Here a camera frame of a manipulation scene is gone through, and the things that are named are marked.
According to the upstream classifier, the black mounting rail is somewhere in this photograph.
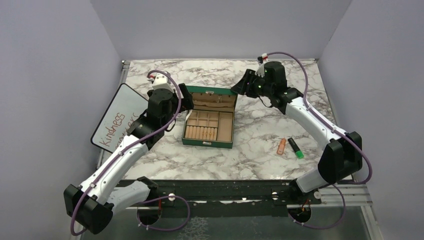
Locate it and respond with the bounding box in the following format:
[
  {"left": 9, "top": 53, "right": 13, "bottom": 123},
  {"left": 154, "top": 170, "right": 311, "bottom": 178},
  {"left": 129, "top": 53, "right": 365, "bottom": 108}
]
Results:
[{"left": 131, "top": 180, "right": 322, "bottom": 221}]

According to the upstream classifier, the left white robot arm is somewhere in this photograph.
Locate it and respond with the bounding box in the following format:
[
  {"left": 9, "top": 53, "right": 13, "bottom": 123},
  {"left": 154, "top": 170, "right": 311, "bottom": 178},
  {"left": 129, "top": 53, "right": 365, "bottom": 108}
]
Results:
[{"left": 63, "top": 83, "right": 194, "bottom": 236}]

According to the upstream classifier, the green black highlighter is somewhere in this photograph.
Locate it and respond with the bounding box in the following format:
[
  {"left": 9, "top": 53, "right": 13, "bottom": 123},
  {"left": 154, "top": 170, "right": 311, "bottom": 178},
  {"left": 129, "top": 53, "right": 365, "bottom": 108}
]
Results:
[{"left": 287, "top": 137, "right": 304, "bottom": 159}]

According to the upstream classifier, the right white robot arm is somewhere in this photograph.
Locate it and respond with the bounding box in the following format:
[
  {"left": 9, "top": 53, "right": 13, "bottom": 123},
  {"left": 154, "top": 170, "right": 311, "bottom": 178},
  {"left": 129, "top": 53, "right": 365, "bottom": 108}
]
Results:
[{"left": 230, "top": 61, "right": 363, "bottom": 204}]

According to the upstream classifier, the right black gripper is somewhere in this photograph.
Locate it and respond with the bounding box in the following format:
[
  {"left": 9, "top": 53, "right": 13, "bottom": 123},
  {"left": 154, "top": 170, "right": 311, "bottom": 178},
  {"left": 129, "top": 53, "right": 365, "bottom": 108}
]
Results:
[{"left": 231, "top": 70, "right": 273, "bottom": 100}]

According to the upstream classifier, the green jewelry box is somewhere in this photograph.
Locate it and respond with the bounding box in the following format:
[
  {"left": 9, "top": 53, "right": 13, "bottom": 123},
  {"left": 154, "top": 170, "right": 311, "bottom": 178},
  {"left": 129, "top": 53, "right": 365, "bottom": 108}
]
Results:
[{"left": 181, "top": 85, "right": 238, "bottom": 149}]

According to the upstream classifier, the orange highlighter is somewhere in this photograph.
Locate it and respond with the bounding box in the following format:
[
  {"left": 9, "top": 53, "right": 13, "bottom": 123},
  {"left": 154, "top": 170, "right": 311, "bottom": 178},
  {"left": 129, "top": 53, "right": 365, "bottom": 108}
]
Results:
[{"left": 276, "top": 138, "right": 287, "bottom": 156}]

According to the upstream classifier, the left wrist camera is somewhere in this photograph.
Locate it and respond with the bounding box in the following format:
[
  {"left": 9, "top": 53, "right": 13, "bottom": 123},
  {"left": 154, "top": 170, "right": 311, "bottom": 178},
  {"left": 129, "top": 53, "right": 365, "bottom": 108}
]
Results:
[{"left": 148, "top": 73, "right": 174, "bottom": 92}]

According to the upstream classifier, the aluminium frame rail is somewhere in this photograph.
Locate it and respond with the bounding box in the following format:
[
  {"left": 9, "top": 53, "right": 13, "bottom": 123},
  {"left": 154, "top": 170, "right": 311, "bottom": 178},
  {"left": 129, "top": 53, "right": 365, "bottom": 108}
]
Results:
[{"left": 69, "top": 183, "right": 382, "bottom": 240}]

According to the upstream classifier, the white dry-erase board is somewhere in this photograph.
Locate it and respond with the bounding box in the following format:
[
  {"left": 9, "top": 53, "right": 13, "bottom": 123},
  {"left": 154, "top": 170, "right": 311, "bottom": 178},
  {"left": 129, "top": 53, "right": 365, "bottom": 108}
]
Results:
[{"left": 90, "top": 83, "right": 148, "bottom": 153}]

